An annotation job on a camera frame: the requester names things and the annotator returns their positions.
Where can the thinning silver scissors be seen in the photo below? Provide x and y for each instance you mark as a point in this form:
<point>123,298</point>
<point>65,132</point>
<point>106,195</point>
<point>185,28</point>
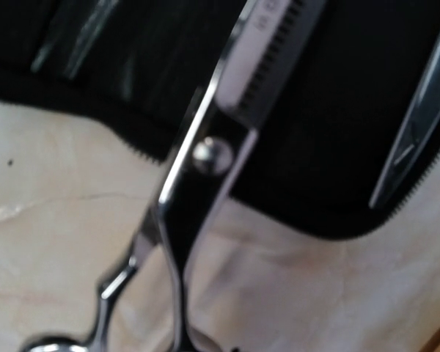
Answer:
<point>222,126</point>

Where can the straight silver scissors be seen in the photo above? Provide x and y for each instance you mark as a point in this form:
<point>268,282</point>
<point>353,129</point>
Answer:
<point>419,122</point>

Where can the black zip tool case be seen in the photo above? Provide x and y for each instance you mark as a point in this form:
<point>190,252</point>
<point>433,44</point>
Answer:
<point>135,65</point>

